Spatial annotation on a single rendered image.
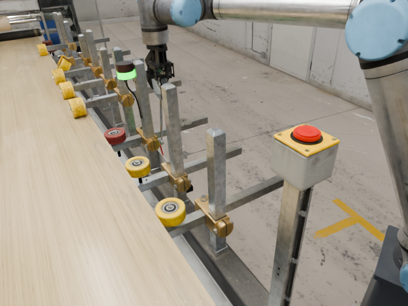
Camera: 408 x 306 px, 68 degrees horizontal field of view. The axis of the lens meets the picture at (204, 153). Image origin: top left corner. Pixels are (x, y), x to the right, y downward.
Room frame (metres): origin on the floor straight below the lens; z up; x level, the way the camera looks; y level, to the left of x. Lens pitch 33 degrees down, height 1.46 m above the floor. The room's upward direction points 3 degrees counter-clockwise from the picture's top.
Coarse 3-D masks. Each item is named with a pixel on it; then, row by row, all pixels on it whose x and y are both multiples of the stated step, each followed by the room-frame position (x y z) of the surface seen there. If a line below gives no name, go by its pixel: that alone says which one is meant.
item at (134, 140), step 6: (192, 120) 1.20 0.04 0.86; (198, 120) 1.20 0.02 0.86; (204, 120) 1.21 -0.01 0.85; (186, 126) 1.17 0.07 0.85; (192, 126) 1.19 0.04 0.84; (156, 132) 1.10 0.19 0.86; (126, 138) 1.06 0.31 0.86; (132, 138) 1.06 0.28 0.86; (138, 138) 1.06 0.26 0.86; (120, 144) 1.02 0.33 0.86; (126, 144) 1.04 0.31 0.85; (132, 144) 1.05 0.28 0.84; (114, 150) 1.01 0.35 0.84; (120, 150) 1.02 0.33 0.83
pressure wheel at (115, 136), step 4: (112, 128) 1.07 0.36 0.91; (116, 128) 1.07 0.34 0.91; (120, 128) 1.06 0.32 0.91; (104, 132) 1.04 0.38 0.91; (108, 132) 1.04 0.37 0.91; (112, 132) 1.03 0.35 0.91; (116, 132) 1.03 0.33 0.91; (120, 132) 1.03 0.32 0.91; (124, 132) 1.03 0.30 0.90; (104, 136) 1.01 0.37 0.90; (108, 136) 1.00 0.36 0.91; (112, 136) 1.00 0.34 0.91; (116, 136) 1.00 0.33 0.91; (120, 136) 1.01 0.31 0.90; (124, 136) 1.03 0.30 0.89; (108, 140) 1.00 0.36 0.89; (112, 140) 1.00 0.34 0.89; (116, 140) 1.00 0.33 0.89; (120, 140) 1.01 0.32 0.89; (124, 140) 1.02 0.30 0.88; (112, 144) 1.00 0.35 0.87; (120, 152) 1.04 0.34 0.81; (120, 156) 1.03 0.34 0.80
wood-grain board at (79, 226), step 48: (0, 48) 2.62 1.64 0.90; (0, 96) 1.50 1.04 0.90; (48, 96) 1.47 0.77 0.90; (0, 144) 0.99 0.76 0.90; (48, 144) 0.97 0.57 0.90; (96, 144) 0.96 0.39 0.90; (0, 192) 0.70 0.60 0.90; (48, 192) 0.69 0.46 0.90; (96, 192) 0.68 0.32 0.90; (0, 240) 0.52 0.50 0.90; (48, 240) 0.51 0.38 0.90; (96, 240) 0.50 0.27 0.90; (144, 240) 0.49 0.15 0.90; (0, 288) 0.39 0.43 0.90; (48, 288) 0.38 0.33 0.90; (96, 288) 0.38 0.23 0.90; (144, 288) 0.37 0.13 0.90; (192, 288) 0.36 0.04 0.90
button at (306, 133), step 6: (300, 126) 0.41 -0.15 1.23; (306, 126) 0.41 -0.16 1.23; (312, 126) 0.41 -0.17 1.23; (294, 132) 0.40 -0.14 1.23; (300, 132) 0.39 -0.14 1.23; (306, 132) 0.39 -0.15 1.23; (312, 132) 0.39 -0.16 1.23; (318, 132) 0.39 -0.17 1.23; (300, 138) 0.38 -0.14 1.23; (306, 138) 0.38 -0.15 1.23; (312, 138) 0.38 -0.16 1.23; (318, 138) 0.38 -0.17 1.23
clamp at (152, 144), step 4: (136, 132) 1.12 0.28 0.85; (140, 132) 1.09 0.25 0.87; (156, 136) 1.05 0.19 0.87; (144, 140) 1.04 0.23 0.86; (148, 140) 1.03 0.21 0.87; (152, 140) 1.02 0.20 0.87; (156, 140) 1.03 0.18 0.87; (144, 144) 1.04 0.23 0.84; (148, 144) 1.01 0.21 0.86; (152, 144) 1.02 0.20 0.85; (156, 144) 1.03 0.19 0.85; (148, 148) 1.01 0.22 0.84; (152, 148) 1.02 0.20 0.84; (156, 148) 1.02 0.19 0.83
